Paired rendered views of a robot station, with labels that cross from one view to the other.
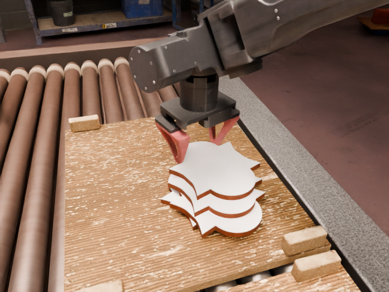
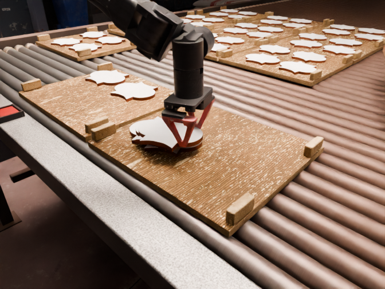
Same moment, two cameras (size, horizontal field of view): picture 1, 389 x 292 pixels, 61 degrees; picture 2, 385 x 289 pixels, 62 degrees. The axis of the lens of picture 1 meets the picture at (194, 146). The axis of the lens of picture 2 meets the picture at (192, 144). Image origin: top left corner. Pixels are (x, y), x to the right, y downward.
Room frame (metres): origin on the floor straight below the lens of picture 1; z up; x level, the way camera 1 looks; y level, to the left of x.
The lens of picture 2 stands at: (0.96, -0.29, 1.31)
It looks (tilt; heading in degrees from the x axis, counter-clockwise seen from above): 31 degrees down; 150
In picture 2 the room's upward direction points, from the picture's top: straight up
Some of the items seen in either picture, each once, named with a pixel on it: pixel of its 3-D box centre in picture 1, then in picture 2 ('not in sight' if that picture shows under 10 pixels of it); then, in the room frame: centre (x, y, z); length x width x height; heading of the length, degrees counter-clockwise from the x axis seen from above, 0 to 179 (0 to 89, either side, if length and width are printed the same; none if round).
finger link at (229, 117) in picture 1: (209, 126); (184, 122); (0.46, -0.02, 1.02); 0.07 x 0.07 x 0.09; 37
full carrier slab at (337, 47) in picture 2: not in sight; (325, 43); (-0.08, 1.02, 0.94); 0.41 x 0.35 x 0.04; 16
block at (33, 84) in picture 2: not in sight; (31, 85); (-0.13, -0.26, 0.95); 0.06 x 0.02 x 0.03; 106
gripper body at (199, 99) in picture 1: (198, 91); (188, 85); (0.44, -0.01, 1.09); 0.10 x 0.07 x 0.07; 127
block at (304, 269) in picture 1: (316, 265); (97, 125); (0.24, -0.15, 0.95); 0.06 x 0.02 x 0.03; 106
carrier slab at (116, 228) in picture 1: (171, 179); (204, 146); (0.43, 0.04, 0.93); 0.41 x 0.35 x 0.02; 17
